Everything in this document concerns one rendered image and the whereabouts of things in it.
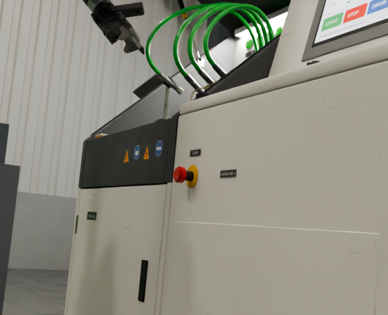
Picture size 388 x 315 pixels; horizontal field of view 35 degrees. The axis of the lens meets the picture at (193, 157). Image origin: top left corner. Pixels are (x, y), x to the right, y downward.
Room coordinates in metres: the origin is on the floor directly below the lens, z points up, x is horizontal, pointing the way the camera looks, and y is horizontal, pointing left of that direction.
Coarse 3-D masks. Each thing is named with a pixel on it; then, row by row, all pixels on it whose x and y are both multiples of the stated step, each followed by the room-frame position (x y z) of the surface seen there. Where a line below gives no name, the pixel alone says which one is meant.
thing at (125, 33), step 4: (120, 28) 1.94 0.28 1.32; (124, 28) 1.93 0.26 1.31; (132, 28) 1.91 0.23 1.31; (124, 32) 1.92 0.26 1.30; (128, 32) 1.92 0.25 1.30; (132, 32) 1.91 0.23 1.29; (136, 32) 1.91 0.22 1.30; (120, 36) 1.92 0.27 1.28; (124, 36) 1.92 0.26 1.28; (128, 36) 1.91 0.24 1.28; (136, 36) 1.91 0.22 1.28
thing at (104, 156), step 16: (144, 128) 1.60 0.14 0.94; (160, 128) 1.52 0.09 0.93; (96, 144) 1.93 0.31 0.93; (112, 144) 1.80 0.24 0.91; (128, 144) 1.69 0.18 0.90; (144, 144) 1.59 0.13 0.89; (96, 160) 1.91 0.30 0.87; (112, 160) 1.79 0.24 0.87; (144, 160) 1.58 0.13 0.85; (160, 160) 1.50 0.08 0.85; (96, 176) 1.90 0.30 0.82; (112, 176) 1.78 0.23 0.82; (128, 176) 1.67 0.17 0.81; (144, 176) 1.57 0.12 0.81; (160, 176) 1.49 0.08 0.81
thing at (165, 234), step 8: (160, 184) 1.53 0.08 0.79; (168, 184) 1.45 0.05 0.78; (80, 192) 2.03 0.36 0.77; (168, 192) 1.44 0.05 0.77; (168, 200) 1.44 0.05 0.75; (168, 208) 1.44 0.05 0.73; (168, 216) 1.44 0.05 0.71; (168, 224) 1.43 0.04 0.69; (72, 240) 2.04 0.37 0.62; (72, 248) 2.04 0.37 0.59; (72, 256) 2.03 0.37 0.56; (160, 264) 1.45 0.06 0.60; (160, 272) 1.45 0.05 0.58; (160, 280) 1.44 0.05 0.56; (160, 288) 1.44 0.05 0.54; (160, 296) 1.44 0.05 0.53; (160, 304) 1.44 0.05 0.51; (64, 312) 2.04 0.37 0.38; (160, 312) 1.43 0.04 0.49
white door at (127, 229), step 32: (96, 192) 1.88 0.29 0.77; (128, 192) 1.66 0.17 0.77; (160, 192) 1.48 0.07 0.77; (96, 224) 1.86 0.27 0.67; (128, 224) 1.64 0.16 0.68; (160, 224) 1.47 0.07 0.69; (96, 256) 1.83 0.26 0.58; (128, 256) 1.62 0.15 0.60; (160, 256) 1.46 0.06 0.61; (96, 288) 1.81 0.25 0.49; (128, 288) 1.60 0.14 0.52
